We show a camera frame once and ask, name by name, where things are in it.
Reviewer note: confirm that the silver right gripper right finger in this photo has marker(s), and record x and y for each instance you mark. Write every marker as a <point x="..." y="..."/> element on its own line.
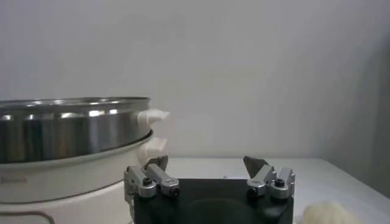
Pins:
<point x="269" y="181"/>

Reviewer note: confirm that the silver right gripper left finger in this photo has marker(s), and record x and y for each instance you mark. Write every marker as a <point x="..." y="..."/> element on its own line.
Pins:
<point x="149" y="182"/>

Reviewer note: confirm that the white steamed baozi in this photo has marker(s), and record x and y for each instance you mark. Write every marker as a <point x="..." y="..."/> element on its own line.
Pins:
<point x="327" y="214"/>

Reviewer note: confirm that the stainless steel steamer basket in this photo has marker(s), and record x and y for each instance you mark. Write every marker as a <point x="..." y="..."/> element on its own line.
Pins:
<point x="61" y="134"/>

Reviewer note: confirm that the white electric cooker pot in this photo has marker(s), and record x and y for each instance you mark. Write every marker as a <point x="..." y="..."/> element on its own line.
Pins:
<point x="61" y="182"/>

